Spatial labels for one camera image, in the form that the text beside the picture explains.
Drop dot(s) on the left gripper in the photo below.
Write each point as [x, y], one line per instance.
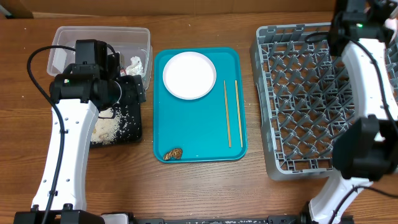
[135, 89]

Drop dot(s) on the white napkin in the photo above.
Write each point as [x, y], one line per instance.
[135, 68]

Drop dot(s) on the pink bowl with rice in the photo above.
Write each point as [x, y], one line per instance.
[392, 24]

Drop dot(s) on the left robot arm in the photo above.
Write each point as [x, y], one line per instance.
[92, 83]

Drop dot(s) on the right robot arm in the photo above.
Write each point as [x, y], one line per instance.
[360, 34]

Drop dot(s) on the clear plastic waste bin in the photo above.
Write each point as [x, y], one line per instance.
[127, 41]

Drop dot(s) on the grey dishwasher rack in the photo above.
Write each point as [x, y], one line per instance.
[306, 99]

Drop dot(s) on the black plastic tray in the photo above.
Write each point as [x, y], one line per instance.
[130, 124]

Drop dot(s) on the cooked rice pile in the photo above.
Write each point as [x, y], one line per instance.
[110, 126]

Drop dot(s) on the large white plate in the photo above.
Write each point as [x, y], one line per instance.
[189, 75]

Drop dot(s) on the brown food scrap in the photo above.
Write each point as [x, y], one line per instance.
[173, 154]

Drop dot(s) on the teal serving tray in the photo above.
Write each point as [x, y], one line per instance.
[199, 127]

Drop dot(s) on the left wooden chopstick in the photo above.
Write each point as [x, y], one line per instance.
[227, 114]

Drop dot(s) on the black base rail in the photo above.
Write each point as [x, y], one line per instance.
[202, 220]

